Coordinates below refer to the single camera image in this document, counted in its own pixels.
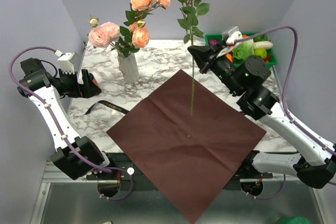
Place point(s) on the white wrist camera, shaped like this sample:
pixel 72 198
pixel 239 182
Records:
pixel 230 40
pixel 67 62

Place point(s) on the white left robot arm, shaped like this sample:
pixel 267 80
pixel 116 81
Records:
pixel 75 154

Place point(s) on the orange bottle with blue cap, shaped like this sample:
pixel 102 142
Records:
pixel 95 80

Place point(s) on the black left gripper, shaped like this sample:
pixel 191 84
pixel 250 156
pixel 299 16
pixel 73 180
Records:
pixel 90 88

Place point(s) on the green object at bottom edge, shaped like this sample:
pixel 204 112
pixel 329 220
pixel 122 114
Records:
pixel 294 220

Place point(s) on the peach rose stem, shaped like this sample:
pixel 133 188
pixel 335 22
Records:
pixel 140 9
pixel 191 3

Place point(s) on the red toy chili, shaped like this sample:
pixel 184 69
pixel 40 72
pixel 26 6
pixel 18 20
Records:
pixel 266 60

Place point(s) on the green toy lettuce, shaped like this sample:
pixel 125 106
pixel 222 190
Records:
pixel 243 51

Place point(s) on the purple toy onion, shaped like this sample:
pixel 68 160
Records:
pixel 213 42

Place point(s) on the red wrapping paper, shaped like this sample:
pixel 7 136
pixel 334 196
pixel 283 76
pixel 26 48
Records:
pixel 163 130

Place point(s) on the orange toy fruit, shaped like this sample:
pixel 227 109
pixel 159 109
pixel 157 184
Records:
pixel 229 56

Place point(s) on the green toy lime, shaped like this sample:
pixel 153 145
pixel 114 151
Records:
pixel 262 52

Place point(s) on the white toy radish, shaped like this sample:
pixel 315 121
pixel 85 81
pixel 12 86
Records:
pixel 263 44

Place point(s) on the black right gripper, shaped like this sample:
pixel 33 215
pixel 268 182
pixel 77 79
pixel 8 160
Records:
pixel 202 54

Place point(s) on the white ribbed ceramic vase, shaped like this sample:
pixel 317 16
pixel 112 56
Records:
pixel 128 67

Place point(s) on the green plastic basket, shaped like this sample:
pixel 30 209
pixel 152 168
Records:
pixel 272 61

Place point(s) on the light pink rose stem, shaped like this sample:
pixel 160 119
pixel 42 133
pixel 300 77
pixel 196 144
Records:
pixel 102 35

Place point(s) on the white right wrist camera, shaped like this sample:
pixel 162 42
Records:
pixel 230 40

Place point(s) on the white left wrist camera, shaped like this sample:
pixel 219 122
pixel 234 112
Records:
pixel 67 62

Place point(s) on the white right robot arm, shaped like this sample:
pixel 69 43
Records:
pixel 312 163

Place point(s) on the pink rose stem with bud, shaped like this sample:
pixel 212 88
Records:
pixel 132 39

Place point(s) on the green toy bell pepper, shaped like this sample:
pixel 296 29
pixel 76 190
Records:
pixel 261 38

